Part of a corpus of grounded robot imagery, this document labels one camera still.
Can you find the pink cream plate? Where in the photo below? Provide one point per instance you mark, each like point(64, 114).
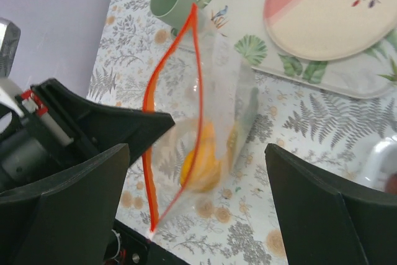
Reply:
point(328, 29)

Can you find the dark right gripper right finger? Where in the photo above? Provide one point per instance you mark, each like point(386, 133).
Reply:
point(327, 219)

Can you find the white plastic basket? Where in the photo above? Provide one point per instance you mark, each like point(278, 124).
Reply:
point(380, 165)

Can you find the clear orange-zip bag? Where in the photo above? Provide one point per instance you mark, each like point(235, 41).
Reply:
point(201, 78)

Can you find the orange mango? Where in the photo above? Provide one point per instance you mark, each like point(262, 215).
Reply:
point(206, 173)

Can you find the green chili pepper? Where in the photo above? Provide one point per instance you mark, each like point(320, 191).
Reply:
point(249, 113)

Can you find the leaf-print serving tray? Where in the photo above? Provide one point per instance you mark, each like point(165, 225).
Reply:
point(310, 60)

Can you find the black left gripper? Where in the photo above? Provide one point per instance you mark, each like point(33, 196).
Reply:
point(53, 129)

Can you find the floral table mat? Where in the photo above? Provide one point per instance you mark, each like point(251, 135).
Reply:
point(330, 114)

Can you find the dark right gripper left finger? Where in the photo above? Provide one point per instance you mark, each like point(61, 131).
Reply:
point(67, 217)

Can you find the green cup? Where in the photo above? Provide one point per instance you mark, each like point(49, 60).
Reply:
point(172, 12)

